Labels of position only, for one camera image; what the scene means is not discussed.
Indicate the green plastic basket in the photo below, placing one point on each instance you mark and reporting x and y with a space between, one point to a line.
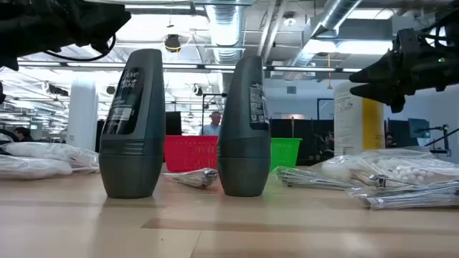
285 154

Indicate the black ceiling device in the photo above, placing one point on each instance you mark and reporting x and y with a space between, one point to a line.
173 43

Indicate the silver slanted ventilation duct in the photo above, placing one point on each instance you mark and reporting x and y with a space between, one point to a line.
337 14

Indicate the black partition panels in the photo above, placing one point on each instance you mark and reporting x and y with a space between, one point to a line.
315 129

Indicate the white pillar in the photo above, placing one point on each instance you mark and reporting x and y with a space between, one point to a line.
81 114

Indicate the round ceiling lamp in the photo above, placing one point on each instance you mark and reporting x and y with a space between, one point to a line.
289 19

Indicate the long ceiling light strip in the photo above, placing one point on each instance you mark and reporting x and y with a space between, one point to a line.
197 66

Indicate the white yellow wipes canister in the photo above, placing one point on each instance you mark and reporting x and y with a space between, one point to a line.
358 122

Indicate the yellow hanging pole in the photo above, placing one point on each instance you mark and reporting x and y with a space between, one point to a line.
328 71

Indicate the red plastic basket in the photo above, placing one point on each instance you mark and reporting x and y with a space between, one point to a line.
190 154

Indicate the grey wall vent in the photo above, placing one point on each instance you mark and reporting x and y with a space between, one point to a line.
291 90

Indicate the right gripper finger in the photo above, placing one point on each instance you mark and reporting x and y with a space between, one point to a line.
383 93
376 75

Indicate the bagged metal nail clipper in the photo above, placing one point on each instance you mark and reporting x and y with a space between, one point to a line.
412 189
195 177
412 203
308 177

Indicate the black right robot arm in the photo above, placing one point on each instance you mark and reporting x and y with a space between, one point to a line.
452 19

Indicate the black monitor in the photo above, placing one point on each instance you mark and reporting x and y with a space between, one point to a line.
174 123

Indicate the grey roll-on deodorant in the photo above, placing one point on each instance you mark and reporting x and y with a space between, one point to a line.
244 161
132 161

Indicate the silver round ventilation duct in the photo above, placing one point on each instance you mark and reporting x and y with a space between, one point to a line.
226 28

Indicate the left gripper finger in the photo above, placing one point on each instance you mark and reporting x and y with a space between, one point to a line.
111 18
101 44

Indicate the dark desk monitor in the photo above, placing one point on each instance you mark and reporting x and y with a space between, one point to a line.
419 128

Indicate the bright ceiling light panel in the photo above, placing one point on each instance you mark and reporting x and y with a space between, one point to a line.
351 46

